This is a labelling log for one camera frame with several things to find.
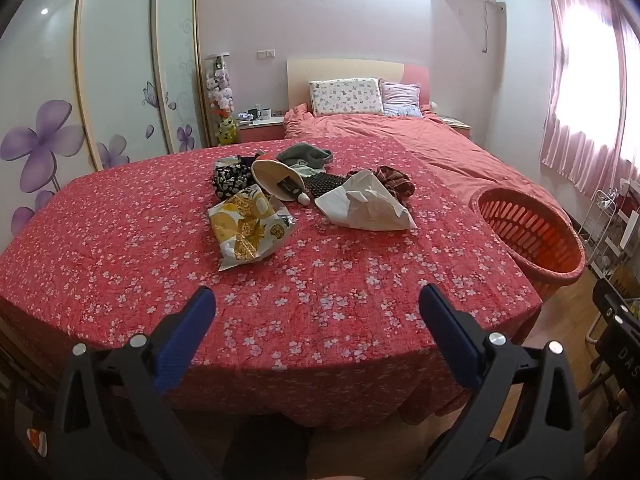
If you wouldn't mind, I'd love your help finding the yellow snack bag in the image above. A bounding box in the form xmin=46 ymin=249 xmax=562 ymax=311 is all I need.
xmin=207 ymin=183 xmax=299 ymax=272

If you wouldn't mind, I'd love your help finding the white storage trolley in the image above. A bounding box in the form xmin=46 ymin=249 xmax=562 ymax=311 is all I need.
xmin=605 ymin=177 xmax=640 ymax=281

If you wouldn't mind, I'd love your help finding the grey green sock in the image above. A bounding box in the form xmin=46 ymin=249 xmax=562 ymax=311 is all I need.
xmin=276 ymin=143 xmax=334 ymax=170

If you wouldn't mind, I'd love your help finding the white wire rack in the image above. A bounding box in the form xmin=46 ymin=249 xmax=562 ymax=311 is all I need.
xmin=584 ymin=189 xmax=621 ymax=273

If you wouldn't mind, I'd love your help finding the black mesh garment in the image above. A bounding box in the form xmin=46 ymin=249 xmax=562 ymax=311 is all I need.
xmin=302 ymin=172 xmax=348 ymax=198

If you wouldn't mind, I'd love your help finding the black white patterned garment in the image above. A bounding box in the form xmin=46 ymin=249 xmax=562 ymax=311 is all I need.
xmin=212 ymin=156 xmax=256 ymax=198

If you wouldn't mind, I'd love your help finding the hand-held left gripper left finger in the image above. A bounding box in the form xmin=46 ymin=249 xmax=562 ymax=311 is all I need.
xmin=50 ymin=286 xmax=221 ymax=480

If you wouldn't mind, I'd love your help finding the flower print sliding wardrobe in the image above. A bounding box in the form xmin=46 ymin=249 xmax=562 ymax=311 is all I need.
xmin=0 ymin=0 xmax=211 ymax=241

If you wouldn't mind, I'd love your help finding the red floral tablecloth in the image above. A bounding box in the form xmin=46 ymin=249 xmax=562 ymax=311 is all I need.
xmin=0 ymin=135 xmax=543 ymax=431

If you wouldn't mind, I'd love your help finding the air conditioner pipe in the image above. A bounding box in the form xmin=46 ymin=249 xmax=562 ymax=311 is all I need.
xmin=482 ymin=0 xmax=506 ymax=53

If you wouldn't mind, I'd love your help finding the dark plaid cloth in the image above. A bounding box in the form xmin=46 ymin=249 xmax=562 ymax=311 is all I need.
xmin=376 ymin=165 xmax=416 ymax=198

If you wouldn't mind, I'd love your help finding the plush toy column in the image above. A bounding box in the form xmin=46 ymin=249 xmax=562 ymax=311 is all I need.
xmin=204 ymin=52 xmax=240 ymax=147

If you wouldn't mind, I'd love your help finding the bed with cream headboard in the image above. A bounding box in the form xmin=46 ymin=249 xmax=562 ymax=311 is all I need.
xmin=286 ymin=57 xmax=431 ymax=111

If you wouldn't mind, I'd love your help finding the pink curtain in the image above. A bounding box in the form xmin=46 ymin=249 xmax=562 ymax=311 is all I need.
xmin=540 ymin=0 xmax=640 ymax=198

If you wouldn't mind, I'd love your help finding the bed with coral duvet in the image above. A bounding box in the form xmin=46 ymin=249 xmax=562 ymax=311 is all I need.
xmin=282 ymin=102 xmax=571 ymax=221

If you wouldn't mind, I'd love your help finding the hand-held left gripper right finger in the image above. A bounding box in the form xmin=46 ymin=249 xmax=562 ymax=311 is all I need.
xmin=419 ymin=284 xmax=586 ymax=480

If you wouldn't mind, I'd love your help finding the orange laundry basket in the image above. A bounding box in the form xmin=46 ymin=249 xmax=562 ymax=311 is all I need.
xmin=470 ymin=187 xmax=587 ymax=301

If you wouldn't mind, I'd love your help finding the pink white nightstand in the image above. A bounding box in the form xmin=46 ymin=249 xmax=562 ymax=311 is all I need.
xmin=440 ymin=116 xmax=473 ymax=138
xmin=237 ymin=116 xmax=287 ymax=145

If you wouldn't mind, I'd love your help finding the white floral pillow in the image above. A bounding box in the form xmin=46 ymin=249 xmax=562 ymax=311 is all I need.
xmin=308 ymin=78 xmax=385 ymax=117

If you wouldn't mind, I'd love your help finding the white paper bag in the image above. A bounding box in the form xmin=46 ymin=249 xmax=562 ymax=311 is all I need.
xmin=314 ymin=169 xmax=417 ymax=232

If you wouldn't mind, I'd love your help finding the pink striped pillow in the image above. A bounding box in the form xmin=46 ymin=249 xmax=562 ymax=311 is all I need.
xmin=380 ymin=78 xmax=425 ymax=118

